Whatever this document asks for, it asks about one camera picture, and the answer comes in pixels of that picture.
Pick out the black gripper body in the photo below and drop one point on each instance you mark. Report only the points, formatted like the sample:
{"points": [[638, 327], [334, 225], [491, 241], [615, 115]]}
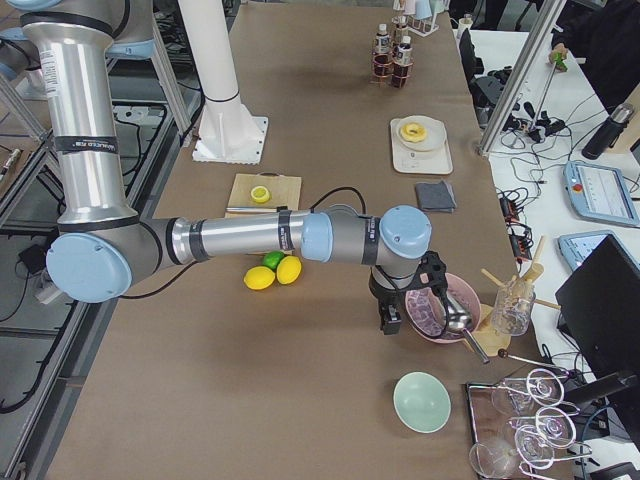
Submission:
{"points": [[382, 294]]}

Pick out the tea bottle dark liquid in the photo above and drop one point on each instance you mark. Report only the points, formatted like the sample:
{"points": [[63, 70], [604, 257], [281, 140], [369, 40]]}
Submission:
{"points": [[381, 52]]}

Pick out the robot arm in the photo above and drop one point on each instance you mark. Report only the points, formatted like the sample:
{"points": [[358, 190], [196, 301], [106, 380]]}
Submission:
{"points": [[104, 247]]}

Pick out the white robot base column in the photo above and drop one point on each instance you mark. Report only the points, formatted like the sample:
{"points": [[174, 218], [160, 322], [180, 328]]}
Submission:
{"points": [[228, 132]]}

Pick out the cream serving tray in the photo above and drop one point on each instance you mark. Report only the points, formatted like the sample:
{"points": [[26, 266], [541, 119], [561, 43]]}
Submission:
{"points": [[429, 155]]}

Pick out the clear ice cubes pile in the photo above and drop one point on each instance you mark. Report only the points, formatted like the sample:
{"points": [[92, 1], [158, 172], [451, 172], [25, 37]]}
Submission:
{"points": [[425, 315]]}

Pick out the pink bowl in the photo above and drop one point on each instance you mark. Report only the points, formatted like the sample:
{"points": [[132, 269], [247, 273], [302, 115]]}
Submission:
{"points": [[466, 296]]}

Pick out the metal ice scoop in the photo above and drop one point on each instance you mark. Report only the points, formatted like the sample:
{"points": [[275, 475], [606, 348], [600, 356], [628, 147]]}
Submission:
{"points": [[458, 320]]}

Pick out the mint green bowl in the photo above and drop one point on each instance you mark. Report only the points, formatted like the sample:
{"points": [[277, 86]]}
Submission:
{"points": [[421, 402]]}

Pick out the yellow lemon far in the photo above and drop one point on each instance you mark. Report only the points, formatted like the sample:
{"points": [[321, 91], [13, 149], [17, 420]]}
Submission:
{"points": [[288, 270]]}

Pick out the yellow lemon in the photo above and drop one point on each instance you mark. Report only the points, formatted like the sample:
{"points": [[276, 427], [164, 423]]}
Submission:
{"points": [[288, 270], [259, 278]]}

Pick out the wooden mug tree stand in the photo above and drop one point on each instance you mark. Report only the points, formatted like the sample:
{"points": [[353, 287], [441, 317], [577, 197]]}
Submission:
{"points": [[535, 270]]}

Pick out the grey folded cloth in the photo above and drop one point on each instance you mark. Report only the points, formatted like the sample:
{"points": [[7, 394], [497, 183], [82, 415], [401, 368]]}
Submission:
{"points": [[435, 196]]}

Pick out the clear glass mug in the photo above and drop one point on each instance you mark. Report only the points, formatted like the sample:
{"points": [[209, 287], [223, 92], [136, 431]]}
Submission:
{"points": [[512, 310]]}

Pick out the green lime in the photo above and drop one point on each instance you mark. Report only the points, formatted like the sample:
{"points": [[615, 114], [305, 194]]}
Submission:
{"points": [[272, 259]]}

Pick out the yellow lemon near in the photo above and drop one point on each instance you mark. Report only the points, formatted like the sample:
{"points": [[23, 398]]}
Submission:
{"points": [[259, 278]]}

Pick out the wooden cutting board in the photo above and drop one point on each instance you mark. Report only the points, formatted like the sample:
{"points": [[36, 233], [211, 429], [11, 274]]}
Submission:
{"points": [[285, 190]]}

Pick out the half lemon slice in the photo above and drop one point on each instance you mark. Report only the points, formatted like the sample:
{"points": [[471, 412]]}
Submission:
{"points": [[260, 194]]}

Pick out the glazed donut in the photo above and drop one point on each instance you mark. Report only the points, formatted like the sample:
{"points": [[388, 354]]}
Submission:
{"points": [[413, 132]]}

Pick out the wine glass upper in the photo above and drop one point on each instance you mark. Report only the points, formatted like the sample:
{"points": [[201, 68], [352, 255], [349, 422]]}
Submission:
{"points": [[525, 395]]}

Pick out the wine glass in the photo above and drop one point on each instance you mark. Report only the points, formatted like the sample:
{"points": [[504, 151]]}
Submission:
{"points": [[525, 395], [552, 423], [525, 453]]}

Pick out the white round plate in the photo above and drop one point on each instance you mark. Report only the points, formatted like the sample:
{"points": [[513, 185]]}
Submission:
{"points": [[436, 133]]}

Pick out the metal muddler rod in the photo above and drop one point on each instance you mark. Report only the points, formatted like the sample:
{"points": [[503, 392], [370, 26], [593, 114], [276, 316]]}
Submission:
{"points": [[255, 210]]}

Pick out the wine glass lower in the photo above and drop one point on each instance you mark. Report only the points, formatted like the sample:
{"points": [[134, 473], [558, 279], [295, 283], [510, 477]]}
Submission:
{"points": [[525, 453]]}

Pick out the blue teach pendant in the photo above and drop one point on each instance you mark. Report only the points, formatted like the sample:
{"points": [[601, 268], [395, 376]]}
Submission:
{"points": [[598, 193], [575, 248]]}

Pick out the wine glass middle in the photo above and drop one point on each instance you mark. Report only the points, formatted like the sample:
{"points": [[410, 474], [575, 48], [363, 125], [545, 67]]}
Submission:
{"points": [[552, 423]]}

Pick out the black monitor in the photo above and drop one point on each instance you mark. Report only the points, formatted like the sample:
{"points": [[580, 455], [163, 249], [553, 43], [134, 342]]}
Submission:
{"points": [[600, 307]]}

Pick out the black thermos bottle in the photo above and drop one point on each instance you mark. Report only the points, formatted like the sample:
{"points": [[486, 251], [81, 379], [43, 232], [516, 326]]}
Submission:
{"points": [[608, 131]]}

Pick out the light blue cup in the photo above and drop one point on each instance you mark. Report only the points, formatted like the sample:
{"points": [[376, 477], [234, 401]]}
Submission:
{"points": [[423, 10]]}

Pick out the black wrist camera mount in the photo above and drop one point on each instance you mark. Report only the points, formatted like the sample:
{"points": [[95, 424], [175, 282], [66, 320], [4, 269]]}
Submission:
{"points": [[431, 273]]}

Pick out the copper wire bottle rack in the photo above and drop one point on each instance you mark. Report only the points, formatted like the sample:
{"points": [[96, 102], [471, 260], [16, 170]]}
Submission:
{"points": [[387, 80]]}

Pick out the white wire cup rack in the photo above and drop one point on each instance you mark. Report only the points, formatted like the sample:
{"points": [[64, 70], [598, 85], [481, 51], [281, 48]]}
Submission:
{"points": [[422, 28]]}

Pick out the aluminium frame post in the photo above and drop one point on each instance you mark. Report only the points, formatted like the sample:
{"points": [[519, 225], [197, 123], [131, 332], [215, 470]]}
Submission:
{"points": [[534, 43]]}

